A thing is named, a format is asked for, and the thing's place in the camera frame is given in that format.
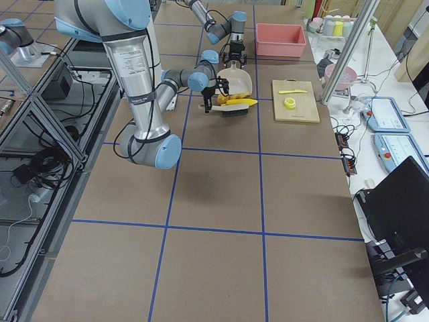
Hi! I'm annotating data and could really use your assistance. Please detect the blue teach pendant tablet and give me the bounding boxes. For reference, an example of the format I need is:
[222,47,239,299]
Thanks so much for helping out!
[361,97,411,133]

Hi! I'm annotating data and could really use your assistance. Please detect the pink bowl with ice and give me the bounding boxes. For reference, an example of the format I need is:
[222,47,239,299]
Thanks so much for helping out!
[324,64,357,91]

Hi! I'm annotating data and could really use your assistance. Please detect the brown toy potato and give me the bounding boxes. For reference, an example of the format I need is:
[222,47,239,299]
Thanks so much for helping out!
[217,94,229,105]

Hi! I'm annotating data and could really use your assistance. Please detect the beige plastic dustpan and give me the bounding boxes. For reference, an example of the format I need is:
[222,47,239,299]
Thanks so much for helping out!
[217,62,253,96]

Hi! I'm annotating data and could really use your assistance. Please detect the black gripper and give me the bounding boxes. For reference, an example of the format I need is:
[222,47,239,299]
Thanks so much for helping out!
[201,76,229,113]
[221,40,247,66]

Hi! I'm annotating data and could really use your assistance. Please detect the dark grey cloth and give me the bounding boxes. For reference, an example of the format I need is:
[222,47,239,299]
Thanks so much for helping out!
[316,58,335,78]

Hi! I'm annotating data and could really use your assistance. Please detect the yellow plastic toy knife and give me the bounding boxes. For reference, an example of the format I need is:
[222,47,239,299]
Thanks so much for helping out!
[278,89,308,95]

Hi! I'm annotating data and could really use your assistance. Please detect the beige hand brush black bristles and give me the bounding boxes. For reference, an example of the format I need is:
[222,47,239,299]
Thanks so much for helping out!
[198,104,249,117]

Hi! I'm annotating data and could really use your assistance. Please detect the aluminium frame post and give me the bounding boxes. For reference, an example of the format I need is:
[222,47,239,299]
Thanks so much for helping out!
[320,0,380,105]

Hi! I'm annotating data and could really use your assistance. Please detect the tan toy ginger root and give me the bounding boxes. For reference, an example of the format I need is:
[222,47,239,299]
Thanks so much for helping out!
[229,92,251,100]

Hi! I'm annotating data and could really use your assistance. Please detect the bamboo cutting board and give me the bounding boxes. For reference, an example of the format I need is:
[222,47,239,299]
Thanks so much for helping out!
[271,80,320,123]

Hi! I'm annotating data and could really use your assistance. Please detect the yellow toy lemon slice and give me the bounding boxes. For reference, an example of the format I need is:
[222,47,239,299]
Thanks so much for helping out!
[284,97,296,109]

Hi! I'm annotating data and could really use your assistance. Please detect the black laptop computer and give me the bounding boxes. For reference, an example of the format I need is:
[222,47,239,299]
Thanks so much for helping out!
[356,156,428,251]

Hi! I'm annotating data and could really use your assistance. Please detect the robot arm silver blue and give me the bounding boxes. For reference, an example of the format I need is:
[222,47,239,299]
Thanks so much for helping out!
[175,1,247,69]
[54,1,229,169]

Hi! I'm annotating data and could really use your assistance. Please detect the pink plastic bin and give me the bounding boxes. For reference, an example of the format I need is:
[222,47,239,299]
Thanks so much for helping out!
[256,23,307,58]

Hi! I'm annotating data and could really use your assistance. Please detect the yellow toy corn cob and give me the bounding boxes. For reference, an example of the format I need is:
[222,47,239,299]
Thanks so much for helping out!
[225,98,258,106]

